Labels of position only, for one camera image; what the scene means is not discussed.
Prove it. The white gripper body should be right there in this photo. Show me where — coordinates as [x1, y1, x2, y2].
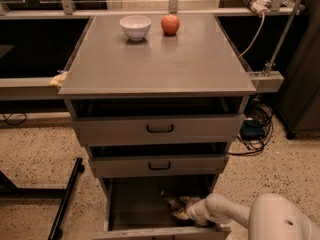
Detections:
[185, 198, 207, 225]

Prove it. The clear plastic water bottle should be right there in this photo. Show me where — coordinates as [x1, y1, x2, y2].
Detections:
[160, 191, 185, 212]

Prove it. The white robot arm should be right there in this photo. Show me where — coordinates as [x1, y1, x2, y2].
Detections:
[173, 193, 320, 240]

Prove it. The middle grey drawer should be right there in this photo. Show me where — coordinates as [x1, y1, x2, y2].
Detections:
[89, 154, 228, 178]

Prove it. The grey drawer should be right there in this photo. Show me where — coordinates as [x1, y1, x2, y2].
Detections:
[89, 154, 228, 178]
[72, 114, 244, 146]
[93, 175, 231, 240]

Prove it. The bottom grey drawer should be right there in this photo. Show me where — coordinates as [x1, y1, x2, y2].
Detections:
[93, 175, 231, 240]

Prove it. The top grey drawer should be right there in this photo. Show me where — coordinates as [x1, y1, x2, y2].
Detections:
[72, 114, 244, 146]

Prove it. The grey drawer cabinet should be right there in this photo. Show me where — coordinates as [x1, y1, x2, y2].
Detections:
[58, 13, 257, 240]

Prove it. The dark grey cabinet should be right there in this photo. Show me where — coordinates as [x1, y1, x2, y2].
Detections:
[276, 0, 320, 139]

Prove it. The yellow tape wad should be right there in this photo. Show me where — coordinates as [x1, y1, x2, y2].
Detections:
[50, 72, 68, 87]

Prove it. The black floor stand bar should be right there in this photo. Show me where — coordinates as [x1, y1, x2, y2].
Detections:
[0, 157, 85, 240]

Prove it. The red apple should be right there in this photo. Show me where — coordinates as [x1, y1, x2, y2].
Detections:
[161, 15, 180, 35]

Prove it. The white ceramic bowl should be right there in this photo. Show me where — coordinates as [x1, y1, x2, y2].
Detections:
[119, 15, 152, 41]

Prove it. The black cable bundle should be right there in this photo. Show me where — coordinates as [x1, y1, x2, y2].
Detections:
[228, 103, 274, 157]

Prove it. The black cable loop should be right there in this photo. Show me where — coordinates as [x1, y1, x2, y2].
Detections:
[1, 112, 28, 126]

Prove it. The white power cable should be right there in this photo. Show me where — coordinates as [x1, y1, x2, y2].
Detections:
[237, 12, 266, 59]

